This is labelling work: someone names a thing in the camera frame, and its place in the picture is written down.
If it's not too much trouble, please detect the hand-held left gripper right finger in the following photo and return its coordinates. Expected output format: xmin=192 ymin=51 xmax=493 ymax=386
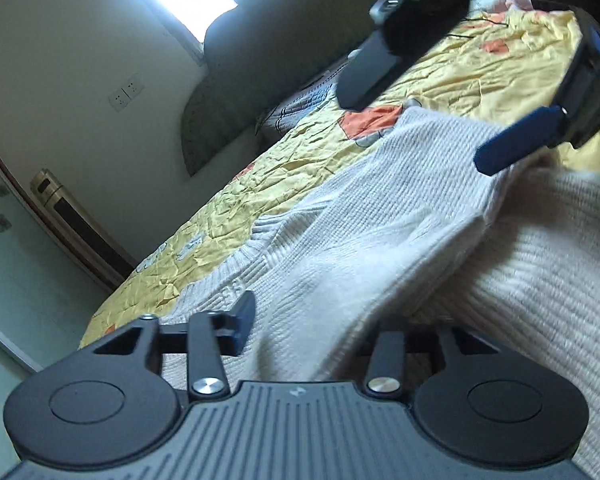
xmin=362 ymin=316 xmax=503 ymax=403

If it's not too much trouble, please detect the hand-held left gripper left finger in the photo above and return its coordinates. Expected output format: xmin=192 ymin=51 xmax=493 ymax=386
xmin=92 ymin=290 xmax=257 ymax=402

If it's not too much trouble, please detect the black cable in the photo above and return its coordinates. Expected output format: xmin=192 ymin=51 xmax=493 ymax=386
xmin=447 ymin=10 xmax=508 ymax=41

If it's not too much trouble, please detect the yellow printed quilt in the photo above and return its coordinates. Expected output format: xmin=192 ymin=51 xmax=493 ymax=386
xmin=77 ymin=0 xmax=600 ymax=351

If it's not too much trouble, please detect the grey scalloped headboard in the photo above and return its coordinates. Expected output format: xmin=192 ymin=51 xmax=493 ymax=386
xmin=180 ymin=0 xmax=396 ymax=178

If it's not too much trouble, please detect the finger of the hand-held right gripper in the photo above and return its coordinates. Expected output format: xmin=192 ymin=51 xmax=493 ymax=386
xmin=473 ymin=25 xmax=600 ymax=177
xmin=336 ymin=29 xmax=402 ymax=111

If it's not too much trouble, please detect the white knit sweater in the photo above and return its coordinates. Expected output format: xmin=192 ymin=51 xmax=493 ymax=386
xmin=157 ymin=105 xmax=600 ymax=480

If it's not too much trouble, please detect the frosted glass sliding door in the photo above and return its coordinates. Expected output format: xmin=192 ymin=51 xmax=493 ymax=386
xmin=0 ymin=127 xmax=128 ymax=376

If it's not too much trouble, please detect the patterned pillow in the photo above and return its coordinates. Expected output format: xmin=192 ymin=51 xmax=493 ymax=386
xmin=255 ymin=57 xmax=361 ymax=146

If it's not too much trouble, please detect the gold tower air conditioner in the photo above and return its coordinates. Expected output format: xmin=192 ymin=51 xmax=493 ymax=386
xmin=29 ymin=169 xmax=140 ymax=275

